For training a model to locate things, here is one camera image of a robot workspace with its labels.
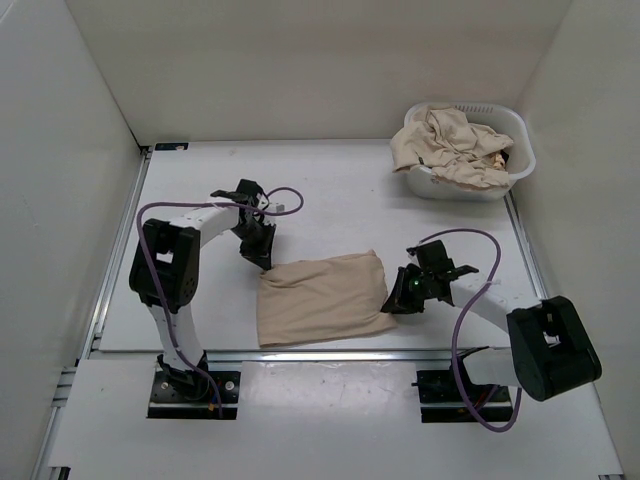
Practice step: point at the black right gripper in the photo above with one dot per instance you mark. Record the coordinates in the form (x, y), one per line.
(398, 301)

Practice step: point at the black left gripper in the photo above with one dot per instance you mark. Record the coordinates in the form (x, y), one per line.
(260, 254)

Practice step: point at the beige trousers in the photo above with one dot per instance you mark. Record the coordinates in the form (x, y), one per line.
(313, 301)

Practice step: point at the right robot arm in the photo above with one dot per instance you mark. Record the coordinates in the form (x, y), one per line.
(549, 350)

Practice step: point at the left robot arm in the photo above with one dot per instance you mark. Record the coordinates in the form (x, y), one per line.
(165, 270)

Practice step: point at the black corner label sticker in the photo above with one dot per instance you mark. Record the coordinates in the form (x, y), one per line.
(171, 146)

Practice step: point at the beige clothes in basket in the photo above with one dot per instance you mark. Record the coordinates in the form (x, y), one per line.
(457, 151)

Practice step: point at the white front cover board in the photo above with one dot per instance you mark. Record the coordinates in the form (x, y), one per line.
(316, 421)

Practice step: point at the white laundry basket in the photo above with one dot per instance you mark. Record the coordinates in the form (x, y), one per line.
(520, 159)

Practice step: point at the aluminium front table rail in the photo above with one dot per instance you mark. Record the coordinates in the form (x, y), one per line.
(330, 355)

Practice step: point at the aluminium table rail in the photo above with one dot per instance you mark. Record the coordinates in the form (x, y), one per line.
(107, 287)
(330, 355)
(525, 247)

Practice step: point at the aluminium right table rail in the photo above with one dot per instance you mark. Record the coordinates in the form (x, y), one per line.
(525, 247)

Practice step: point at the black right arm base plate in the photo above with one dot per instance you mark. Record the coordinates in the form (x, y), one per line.
(441, 402)

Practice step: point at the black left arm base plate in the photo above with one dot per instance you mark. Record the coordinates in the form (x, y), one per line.
(171, 400)

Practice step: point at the aluminium left table rail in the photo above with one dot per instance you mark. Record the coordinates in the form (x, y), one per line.
(107, 287)

